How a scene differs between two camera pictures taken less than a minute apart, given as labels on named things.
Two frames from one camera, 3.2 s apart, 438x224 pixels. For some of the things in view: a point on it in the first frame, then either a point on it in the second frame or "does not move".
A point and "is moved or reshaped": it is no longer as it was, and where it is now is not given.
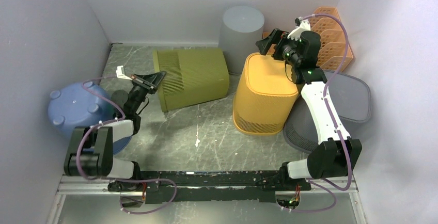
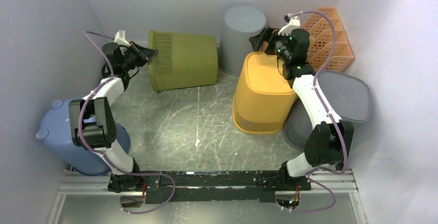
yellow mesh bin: x=266 y=98 does not move
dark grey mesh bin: x=352 y=95 does not move
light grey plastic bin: x=242 y=28 does not move
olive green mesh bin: x=193 y=75 is moved or reshaped
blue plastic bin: x=74 y=106 is moved or reshaped
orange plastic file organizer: x=335 y=50 does not move
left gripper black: x=149 y=82 to x=144 y=55
